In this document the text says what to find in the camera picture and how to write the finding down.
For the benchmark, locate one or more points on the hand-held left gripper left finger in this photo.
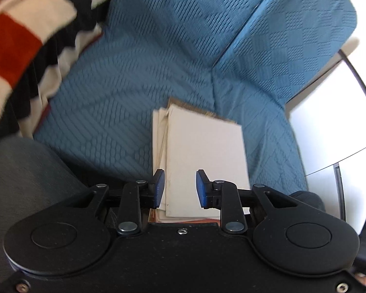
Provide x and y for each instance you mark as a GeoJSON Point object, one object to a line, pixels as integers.
{"type": "Point", "coordinates": [159, 189]}

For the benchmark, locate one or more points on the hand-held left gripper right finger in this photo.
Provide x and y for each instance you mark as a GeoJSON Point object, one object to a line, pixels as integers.
{"type": "Point", "coordinates": [202, 190]}

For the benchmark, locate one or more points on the white cartoon book orange band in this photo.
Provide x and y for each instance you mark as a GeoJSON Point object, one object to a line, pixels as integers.
{"type": "Point", "coordinates": [189, 221]}

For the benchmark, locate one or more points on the white paper sheet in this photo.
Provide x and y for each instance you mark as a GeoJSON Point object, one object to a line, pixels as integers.
{"type": "Point", "coordinates": [158, 134]}
{"type": "Point", "coordinates": [207, 152]}

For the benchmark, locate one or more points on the large beige illustrated book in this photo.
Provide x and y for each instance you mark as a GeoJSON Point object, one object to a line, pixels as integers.
{"type": "Point", "coordinates": [186, 107]}

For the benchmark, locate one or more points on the person's right hand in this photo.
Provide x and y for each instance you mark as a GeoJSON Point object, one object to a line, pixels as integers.
{"type": "Point", "coordinates": [363, 280]}

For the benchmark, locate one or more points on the blue textured sofa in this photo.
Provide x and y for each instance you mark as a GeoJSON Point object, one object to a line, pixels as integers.
{"type": "Point", "coordinates": [170, 36]}

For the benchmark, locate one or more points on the red white black striped blanket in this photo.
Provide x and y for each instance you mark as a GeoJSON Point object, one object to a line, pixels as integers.
{"type": "Point", "coordinates": [18, 36]}

